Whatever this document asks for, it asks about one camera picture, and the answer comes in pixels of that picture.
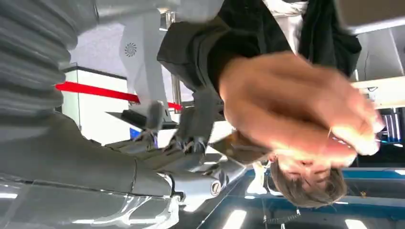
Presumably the pale desk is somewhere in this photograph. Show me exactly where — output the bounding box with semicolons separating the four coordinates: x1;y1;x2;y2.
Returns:
350;75;405;110
334;0;405;35

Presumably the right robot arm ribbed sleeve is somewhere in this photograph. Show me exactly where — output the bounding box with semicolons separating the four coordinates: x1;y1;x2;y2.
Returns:
0;0;99;137

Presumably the white machine column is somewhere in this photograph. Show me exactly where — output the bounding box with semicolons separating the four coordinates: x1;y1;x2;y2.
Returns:
95;0;226;127

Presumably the red barrier stripe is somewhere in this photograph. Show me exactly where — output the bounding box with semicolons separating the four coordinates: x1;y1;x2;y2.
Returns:
55;81;183;112

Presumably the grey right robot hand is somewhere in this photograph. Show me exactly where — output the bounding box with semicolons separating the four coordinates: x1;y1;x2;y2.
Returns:
0;89;248;229

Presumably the black coiled cable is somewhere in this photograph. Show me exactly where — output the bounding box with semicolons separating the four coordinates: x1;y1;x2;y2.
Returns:
262;206;302;229

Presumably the black flat shelf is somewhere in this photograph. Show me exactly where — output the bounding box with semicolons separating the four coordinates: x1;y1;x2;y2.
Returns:
105;108;180;131

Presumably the person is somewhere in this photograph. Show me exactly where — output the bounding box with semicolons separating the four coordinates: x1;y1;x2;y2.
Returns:
156;0;363;209

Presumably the person's hand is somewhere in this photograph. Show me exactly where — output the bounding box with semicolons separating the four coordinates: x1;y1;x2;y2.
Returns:
218;51;386;169

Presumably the long ceiling light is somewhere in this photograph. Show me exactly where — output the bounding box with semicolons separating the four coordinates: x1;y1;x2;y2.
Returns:
221;209;248;229
344;219;369;229

